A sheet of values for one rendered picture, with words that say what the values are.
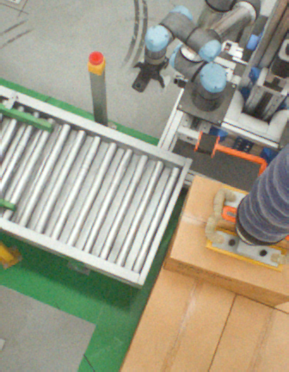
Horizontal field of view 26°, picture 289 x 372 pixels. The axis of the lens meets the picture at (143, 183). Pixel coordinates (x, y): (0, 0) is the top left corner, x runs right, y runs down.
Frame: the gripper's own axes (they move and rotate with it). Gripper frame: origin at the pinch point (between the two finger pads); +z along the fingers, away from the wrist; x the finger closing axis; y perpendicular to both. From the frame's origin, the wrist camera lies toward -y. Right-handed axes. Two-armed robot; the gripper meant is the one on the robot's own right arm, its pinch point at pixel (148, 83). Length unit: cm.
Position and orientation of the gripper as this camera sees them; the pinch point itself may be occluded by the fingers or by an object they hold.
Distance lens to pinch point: 240.7
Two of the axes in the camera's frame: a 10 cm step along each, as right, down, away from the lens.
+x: -8.0, -5.8, 1.2
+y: 6.0, -7.7, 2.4
